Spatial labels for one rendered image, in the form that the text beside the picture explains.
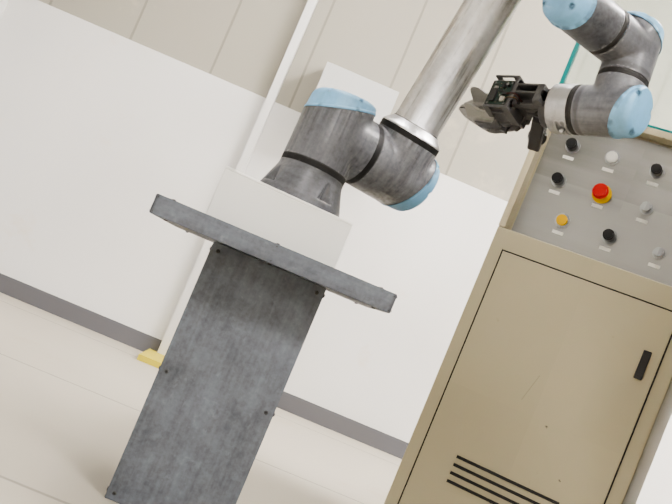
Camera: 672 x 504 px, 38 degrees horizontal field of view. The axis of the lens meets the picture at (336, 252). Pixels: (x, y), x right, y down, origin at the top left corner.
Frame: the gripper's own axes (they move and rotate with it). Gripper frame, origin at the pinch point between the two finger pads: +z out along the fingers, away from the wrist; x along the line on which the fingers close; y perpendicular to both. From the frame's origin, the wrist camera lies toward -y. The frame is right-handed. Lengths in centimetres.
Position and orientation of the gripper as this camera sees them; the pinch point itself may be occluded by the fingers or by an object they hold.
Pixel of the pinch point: (467, 110)
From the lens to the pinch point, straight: 195.7
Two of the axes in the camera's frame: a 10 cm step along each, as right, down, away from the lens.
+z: -7.5, -1.4, 6.5
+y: -5.2, -4.8, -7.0
